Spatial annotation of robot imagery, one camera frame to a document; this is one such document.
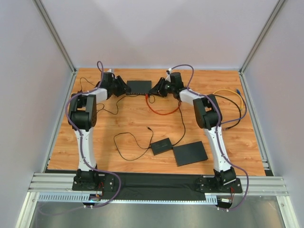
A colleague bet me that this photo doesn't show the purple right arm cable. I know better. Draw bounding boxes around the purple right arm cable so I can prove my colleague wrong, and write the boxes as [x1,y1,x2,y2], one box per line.
[167,64,249,212]

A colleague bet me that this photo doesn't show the left aluminium frame post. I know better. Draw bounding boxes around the left aluminium frame post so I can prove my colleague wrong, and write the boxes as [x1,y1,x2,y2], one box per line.
[33,0,76,72]

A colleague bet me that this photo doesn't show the thin black adapter cable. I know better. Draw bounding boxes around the thin black adapter cable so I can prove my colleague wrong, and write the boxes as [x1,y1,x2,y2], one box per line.
[79,76,136,115]

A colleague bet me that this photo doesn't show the red ethernet cable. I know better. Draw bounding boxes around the red ethernet cable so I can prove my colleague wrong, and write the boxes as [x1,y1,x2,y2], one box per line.
[144,94,181,116]

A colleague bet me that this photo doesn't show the aluminium frame post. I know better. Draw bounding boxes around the aluminium frame post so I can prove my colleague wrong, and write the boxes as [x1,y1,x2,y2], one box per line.
[238,0,287,73]
[33,0,76,72]

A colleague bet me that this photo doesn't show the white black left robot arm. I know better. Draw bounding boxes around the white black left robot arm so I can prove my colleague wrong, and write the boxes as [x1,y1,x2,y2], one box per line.
[65,71,129,172]

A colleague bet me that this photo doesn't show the black cable with usb plug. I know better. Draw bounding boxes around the black cable with usb plug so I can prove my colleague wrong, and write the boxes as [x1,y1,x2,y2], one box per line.
[148,95,186,147]

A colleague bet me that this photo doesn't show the right aluminium frame post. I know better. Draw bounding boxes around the right aluminium frame post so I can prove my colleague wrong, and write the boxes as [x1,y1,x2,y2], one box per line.
[238,0,287,73]

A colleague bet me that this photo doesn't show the black network switch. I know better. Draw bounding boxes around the black network switch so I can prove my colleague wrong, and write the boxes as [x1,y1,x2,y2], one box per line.
[173,141,208,167]
[126,80,152,95]

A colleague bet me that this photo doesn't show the aluminium front frame rail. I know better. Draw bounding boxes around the aluminium front frame rail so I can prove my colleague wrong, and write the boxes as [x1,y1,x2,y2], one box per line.
[16,170,299,228]

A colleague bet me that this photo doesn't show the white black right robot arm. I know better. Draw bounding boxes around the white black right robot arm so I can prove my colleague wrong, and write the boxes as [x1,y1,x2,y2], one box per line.
[145,70,237,186]

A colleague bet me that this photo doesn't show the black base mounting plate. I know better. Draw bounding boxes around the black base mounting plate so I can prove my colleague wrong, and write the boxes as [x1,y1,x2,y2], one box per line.
[72,171,243,201]

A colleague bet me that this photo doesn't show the blue ethernet cable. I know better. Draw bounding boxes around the blue ethernet cable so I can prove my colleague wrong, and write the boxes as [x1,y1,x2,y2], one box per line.
[222,88,247,125]

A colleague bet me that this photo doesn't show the black switch power cable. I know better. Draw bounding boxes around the black switch power cable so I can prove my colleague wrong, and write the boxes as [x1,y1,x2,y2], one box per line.
[113,127,154,162]

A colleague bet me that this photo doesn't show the yellow ethernet cable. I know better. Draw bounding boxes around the yellow ethernet cable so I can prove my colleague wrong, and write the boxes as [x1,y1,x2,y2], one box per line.
[212,88,245,111]

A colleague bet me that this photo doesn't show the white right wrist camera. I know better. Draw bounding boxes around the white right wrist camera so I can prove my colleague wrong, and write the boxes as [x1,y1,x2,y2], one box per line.
[165,68,172,82]

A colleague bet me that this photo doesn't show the small black box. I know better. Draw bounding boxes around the small black box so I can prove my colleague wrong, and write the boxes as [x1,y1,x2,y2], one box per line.
[151,138,173,156]

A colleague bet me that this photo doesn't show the black ethernet cable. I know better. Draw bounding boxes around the black ethernet cable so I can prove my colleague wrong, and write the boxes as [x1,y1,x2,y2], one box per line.
[215,94,242,131]

